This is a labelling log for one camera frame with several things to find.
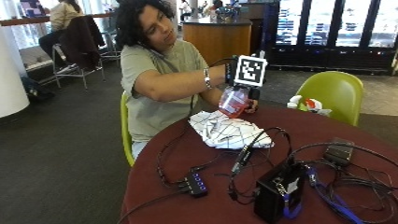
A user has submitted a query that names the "green chair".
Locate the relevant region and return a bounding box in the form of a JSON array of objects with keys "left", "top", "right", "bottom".
[
  {"left": 119, "top": 90, "right": 137, "bottom": 168},
  {"left": 294, "top": 70, "right": 365, "bottom": 127}
]

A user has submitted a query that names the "silver wristwatch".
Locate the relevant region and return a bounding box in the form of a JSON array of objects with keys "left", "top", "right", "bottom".
[{"left": 200, "top": 67, "right": 214, "bottom": 91}]

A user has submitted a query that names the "small black flat device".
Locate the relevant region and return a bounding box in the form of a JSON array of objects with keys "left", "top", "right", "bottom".
[{"left": 323, "top": 137, "right": 355, "bottom": 166}]

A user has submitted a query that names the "clear bottle with red liquid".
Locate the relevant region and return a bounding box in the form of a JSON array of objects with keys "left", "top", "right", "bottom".
[{"left": 218, "top": 86, "right": 250, "bottom": 119}]

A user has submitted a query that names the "black cable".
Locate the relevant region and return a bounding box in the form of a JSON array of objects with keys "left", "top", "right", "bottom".
[
  {"left": 115, "top": 189, "right": 188, "bottom": 224},
  {"left": 247, "top": 126, "right": 294, "bottom": 163},
  {"left": 155, "top": 123, "right": 196, "bottom": 189}
]

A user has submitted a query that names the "white cube with black markers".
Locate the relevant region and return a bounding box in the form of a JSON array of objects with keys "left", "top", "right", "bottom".
[{"left": 232, "top": 54, "right": 268, "bottom": 88}]

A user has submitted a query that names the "large black box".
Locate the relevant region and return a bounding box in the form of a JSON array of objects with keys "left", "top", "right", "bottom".
[{"left": 252, "top": 162, "right": 308, "bottom": 224}]

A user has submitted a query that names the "dark jacket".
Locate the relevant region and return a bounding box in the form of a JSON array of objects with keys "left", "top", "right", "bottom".
[{"left": 58, "top": 15, "right": 106, "bottom": 71}]

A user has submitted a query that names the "black stick adapter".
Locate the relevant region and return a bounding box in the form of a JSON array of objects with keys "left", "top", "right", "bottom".
[{"left": 230, "top": 144, "right": 255, "bottom": 175}]

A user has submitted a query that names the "white cloth with black lines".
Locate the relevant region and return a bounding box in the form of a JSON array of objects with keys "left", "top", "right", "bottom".
[{"left": 187, "top": 109, "right": 274, "bottom": 150}]

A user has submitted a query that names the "black hub with blue lights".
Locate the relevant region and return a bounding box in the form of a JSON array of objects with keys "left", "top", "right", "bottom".
[{"left": 182, "top": 169, "right": 210, "bottom": 198}]

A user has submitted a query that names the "tangle of black cables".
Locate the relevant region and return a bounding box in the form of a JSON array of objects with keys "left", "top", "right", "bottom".
[{"left": 288, "top": 141, "right": 398, "bottom": 224}]

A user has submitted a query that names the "metal chair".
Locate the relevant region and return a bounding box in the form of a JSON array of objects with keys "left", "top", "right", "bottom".
[{"left": 50, "top": 15, "right": 106, "bottom": 91}]

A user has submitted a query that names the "dark bag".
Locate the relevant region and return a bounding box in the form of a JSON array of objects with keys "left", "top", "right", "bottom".
[{"left": 19, "top": 76, "right": 55, "bottom": 103}]

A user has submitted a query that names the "white pillar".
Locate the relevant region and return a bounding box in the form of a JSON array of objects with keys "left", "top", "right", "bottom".
[{"left": 0, "top": 25, "right": 30, "bottom": 119}]

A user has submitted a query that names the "blue cable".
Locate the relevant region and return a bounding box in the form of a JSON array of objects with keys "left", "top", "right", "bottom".
[{"left": 304, "top": 167, "right": 367, "bottom": 224}]

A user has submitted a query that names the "wooden counter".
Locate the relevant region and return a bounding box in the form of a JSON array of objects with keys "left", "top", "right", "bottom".
[{"left": 180, "top": 18, "right": 254, "bottom": 66}]

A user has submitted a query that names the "wooden bar top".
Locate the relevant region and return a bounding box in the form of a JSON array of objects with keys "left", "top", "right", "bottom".
[{"left": 0, "top": 12, "right": 113, "bottom": 28}]

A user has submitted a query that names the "blue lanyard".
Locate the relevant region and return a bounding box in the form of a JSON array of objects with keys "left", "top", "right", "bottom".
[{"left": 272, "top": 176, "right": 303, "bottom": 220}]

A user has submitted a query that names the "the person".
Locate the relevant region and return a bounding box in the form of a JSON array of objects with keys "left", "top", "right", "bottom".
[{"left": 114, "top": 0, "right": 227, "bottom": 161}]

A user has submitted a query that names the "grey bench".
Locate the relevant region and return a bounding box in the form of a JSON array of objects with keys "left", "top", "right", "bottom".
[{"left": 17, "top": 45, "right": 55, "bottom": 74}]

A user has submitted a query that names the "black glass-door display fridge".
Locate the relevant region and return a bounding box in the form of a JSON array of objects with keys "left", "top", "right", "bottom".
[{"left": 267, "top": 0, "right": 398, "bottom": 76}]

